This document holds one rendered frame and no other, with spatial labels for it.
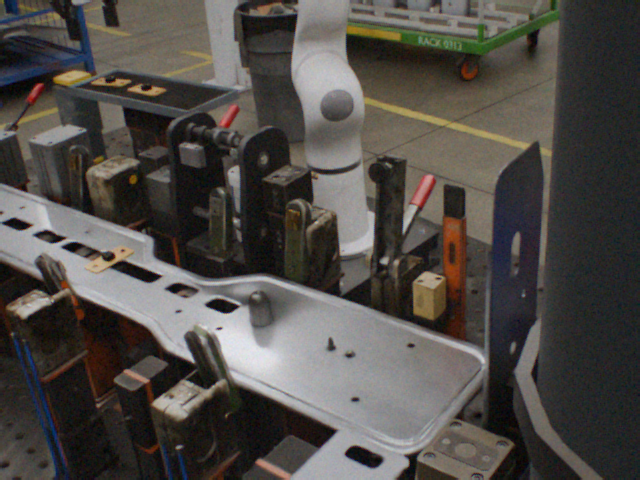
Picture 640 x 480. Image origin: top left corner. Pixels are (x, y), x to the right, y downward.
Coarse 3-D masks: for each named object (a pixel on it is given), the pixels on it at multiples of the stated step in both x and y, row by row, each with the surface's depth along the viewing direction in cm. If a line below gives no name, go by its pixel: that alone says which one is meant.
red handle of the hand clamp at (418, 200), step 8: (424, 176) 119; (432, 176) 119; (424, 184) 118; (432, 184) 118; (416, 192) 118; (424, 192) 117; (416, 200) 117; (424, 200) 117; (408, 208) 117; (416, 208) 117; (408, 216) 117; (416, 216) 117; (408, 224) 116; (408, 232) 116; (384, 256) 115; (384, 264) 114
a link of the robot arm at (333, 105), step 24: (312, 72) 155; (336, 72) 153; (312, 96) 153; (336, 96) 152; (360, 96) 155; (312, 120) 155; (336, 120) 155; (360, 120) 159; (312, 144) 164; (336, 144) 163; (360, 144) 169; (312, 168) 169; (336, 168) 167
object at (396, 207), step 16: (384, 160) 110; (400, 160) 108; (384, 176) 107; (400, 176) 109; (384, 192) 112; (400, 192) 110; (384, 208) 112; (400, 208) 111; (384, 224) 113; (400, 224) 112; (384, 240) 114; (400, 240) 113
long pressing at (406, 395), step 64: (0, 192) 164; (0, 256) 140; (64, 256) 137; (128, 320) 120; (192, 320) 117; (320, 320) 114; (384, 320) 113; (256, 384) 103; (320, 384) 102; (384, 384) 101; (448, 384) 100
